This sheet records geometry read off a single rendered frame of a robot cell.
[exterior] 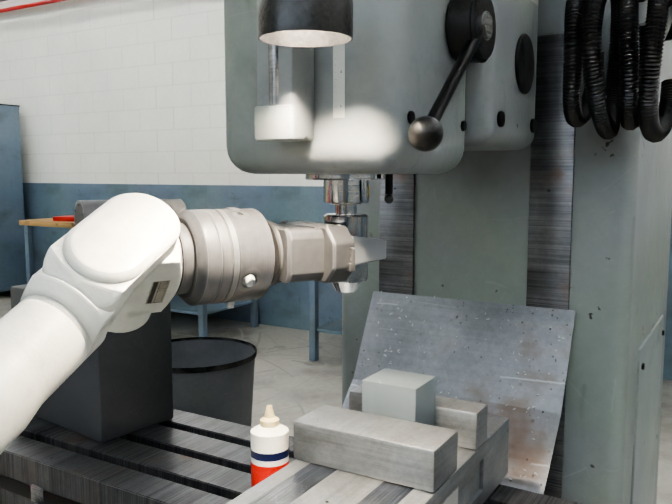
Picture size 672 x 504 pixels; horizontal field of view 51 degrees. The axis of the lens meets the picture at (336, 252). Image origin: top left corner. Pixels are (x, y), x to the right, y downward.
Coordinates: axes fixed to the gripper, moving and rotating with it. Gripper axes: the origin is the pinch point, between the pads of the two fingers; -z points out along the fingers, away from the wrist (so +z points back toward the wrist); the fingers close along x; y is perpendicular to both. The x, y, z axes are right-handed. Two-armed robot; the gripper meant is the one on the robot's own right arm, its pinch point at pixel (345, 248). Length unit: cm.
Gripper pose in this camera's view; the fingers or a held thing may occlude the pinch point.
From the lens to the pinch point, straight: 74.2
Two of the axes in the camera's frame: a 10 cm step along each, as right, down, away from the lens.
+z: -8.3, 0.5, -5.6
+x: -5.6, -0.9, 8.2
